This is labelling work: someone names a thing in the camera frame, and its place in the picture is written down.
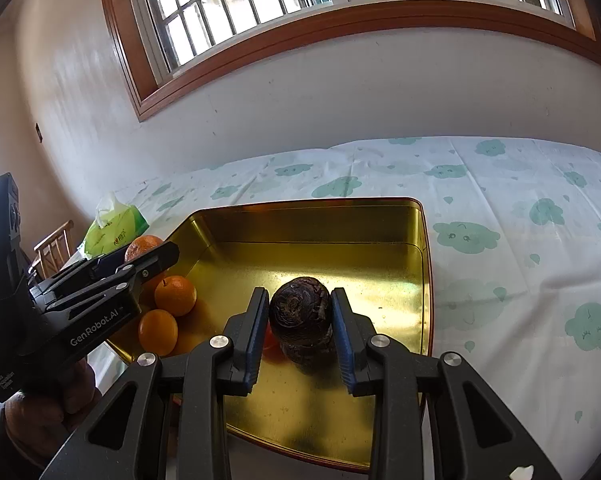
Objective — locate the red cherry tomato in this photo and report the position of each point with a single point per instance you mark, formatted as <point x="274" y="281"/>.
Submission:
<point x="270" y="337"/>

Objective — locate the orange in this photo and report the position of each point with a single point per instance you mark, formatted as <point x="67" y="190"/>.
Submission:
<point x="176" y="296"/>
<point x="140" y="246"/>

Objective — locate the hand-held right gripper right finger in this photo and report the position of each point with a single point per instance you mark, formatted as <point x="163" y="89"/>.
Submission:
<point x="341" y="350"/>

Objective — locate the green tissue box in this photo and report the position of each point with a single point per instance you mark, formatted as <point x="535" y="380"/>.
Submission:
<point x="113" y="230"/>

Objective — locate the red and gold tin box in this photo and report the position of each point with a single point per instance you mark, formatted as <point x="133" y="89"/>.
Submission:
<point x="330" y="260"/>

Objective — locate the cloud print tablecloth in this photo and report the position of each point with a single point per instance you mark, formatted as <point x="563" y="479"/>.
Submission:
<point x="505" y="310"/>

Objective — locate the barred window with wooden frame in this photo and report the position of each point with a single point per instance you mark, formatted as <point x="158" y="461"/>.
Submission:
<point x="330" y="20"/>

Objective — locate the dark wall switch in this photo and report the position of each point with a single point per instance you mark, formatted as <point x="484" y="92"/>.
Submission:
<point x="39" y="132"/>

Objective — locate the wooden chair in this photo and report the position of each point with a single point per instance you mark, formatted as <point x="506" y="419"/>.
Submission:
<point x="53" y="247"/>

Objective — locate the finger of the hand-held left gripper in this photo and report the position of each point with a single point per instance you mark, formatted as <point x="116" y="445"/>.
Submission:
<point x="150" y="262"/>
<point x="108" y="262"/>

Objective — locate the person's left hand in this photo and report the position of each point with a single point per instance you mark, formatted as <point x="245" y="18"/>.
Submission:
<point x="45" y="420"/>

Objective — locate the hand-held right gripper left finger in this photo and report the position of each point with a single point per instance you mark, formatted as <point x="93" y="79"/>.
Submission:
<point x="254" y="355"/>

